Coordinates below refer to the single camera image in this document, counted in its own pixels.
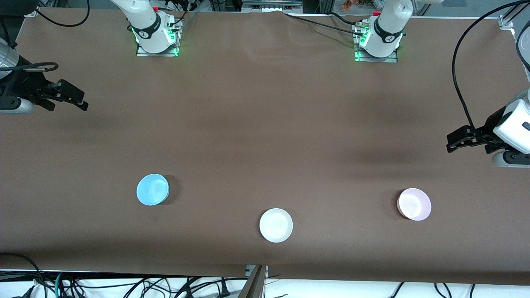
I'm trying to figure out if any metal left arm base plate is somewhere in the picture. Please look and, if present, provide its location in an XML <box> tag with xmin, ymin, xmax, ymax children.
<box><xmin>353</xmin><ymin>23</ymin><xmax>399</xmax><ymax>63</ymax></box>

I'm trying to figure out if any aluminium frame post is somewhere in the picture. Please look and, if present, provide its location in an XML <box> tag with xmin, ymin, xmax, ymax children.
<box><xmin>238</xmin><ymin>265</ymin><xmax>268</xmax><ymax>298</ymax></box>

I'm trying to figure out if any grey metal box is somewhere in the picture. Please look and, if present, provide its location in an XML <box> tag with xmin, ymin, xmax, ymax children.
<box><xmin>241</xmin><ymin>0</ymin><xmax>303</xmax><ymax>11</ymax></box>

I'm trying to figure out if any brown paper table cover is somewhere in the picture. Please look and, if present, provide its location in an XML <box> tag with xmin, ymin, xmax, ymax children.
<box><xmin>0</xmin><ymin>7</ymin><xmax>530</xmax><ymax>286</ymax></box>

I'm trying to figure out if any long black table cable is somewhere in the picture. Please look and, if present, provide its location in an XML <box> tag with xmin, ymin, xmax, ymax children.
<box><xmin>285</xmin><ymin>14</ymin><xmax>359</xmax><ymax>36</ymax></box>

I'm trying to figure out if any pink bowl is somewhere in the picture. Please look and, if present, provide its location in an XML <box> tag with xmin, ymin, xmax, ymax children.
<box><xmin>397</xmin><ymin>188</ymin><xmax>432</xmax><ymax>221</ymax></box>

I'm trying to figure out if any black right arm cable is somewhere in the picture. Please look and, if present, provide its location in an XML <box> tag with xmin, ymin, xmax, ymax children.
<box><xmin>14</xmin><ymin>0</ymin><xmax>90</xmax><ymax>73</ymax></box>

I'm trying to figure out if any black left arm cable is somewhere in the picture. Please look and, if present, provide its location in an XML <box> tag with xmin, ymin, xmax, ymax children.
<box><xmin>452</xmin><ymin>0</ymin><xmax>530</xmax><ymax>146</ymax></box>

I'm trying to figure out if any white bowl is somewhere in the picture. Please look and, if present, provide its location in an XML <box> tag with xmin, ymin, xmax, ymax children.
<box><xmin>259</xmin><ymin>208</ymin><xmax>294</xmax><ymax>243</ymax></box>

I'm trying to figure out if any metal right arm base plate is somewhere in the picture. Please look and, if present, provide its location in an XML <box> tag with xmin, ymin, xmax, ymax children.
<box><xmin>136</xmin><ymin>25</ymin><xmax>179</xmax><ymax>57</ymax></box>

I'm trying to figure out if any blue bowl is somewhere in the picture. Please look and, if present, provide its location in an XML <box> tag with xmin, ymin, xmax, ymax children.
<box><xmin>136</xmin><ymin>173</ymin><xmax>170</xmax><ymax>206</ymax></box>

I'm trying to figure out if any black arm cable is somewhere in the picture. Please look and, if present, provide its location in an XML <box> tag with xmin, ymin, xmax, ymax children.
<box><xmin>14</xmin><ymin>0</ymin><xmax>90</xmax><ymax>73</ymax></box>
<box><xmin>452</xmin><ymin>0</ymin><xmax>530</xmax><ymax>146</ymax></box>

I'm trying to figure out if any short black table cable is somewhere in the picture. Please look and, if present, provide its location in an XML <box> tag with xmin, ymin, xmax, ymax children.
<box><xmin>329</xmin><ymin>12</ymin><xmax>365</xmax><ymax>26</ymax></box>

